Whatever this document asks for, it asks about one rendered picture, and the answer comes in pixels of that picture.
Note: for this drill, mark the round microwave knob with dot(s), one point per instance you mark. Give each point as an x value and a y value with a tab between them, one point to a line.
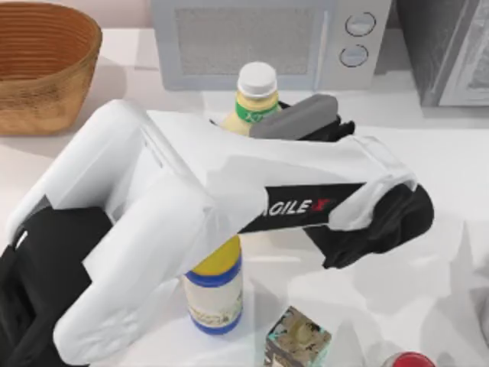
361	23
354	56

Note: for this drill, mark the brown wicker basket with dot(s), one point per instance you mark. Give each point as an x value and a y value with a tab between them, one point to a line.
42	69

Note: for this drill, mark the red can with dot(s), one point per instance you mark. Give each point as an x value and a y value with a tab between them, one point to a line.
410	360

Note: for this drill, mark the white jar with yellow lid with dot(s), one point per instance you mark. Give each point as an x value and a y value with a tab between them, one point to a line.
217	290

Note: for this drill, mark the teal and brown carton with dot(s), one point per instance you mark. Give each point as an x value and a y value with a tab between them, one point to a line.
298	340

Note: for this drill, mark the microwave oven door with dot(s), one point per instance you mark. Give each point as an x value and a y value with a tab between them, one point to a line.
244	42

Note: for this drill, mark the pale microwave oven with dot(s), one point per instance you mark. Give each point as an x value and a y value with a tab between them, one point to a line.
267	38

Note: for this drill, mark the yellow bottle with white cap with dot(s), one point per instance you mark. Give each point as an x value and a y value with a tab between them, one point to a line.
252	101

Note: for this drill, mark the grey cabinet with dark inside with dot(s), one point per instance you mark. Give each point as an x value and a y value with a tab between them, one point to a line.
451	49

